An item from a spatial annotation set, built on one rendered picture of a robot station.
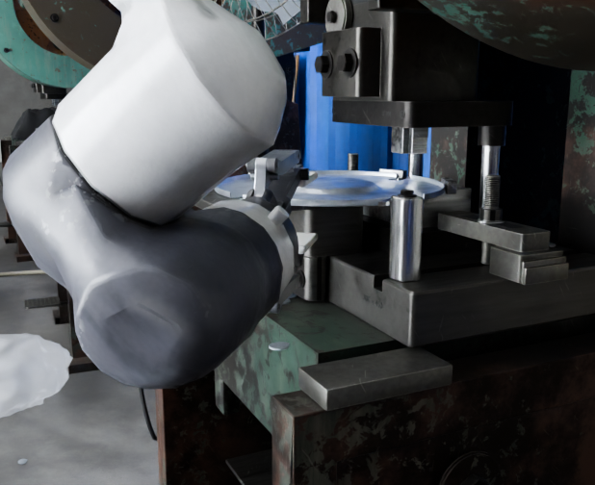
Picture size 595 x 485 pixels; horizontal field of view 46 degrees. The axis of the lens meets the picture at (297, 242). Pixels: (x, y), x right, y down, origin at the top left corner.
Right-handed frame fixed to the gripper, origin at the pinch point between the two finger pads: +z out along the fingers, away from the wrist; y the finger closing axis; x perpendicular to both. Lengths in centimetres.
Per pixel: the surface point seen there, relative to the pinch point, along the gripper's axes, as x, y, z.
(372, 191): -6.0, 0.1, 14.8
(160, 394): 28, -34, 25
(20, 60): 195, 28, 251
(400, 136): -8.6, 6.2, 23.2
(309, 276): 1.0, -10.0, 10.8
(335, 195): -2.2, 0.0, 10.5
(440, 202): -14.2, -1.8, 18.9
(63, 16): 91, 32, 114
